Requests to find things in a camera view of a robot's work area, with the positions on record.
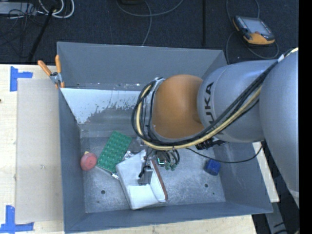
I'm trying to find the grey metal bin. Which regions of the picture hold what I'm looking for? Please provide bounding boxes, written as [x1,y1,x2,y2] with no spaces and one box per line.
[56,41,274,234]

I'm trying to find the blue cube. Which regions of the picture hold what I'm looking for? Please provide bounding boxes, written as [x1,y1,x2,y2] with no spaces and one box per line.
[204,158,222,176]

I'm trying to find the white foam block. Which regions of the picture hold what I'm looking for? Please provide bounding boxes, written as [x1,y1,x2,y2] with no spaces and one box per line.
[115,149,168,211]

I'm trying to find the red toy fruit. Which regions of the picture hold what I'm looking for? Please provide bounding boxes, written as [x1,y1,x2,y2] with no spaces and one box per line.
[80,151,98,172]

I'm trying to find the clear crinkled plastic packet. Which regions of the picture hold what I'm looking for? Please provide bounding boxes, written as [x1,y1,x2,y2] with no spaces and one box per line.
[121,149,137,161]

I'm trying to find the dark green flat block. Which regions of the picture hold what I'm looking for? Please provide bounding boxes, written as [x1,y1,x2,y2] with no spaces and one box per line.
[96,130,133,174]

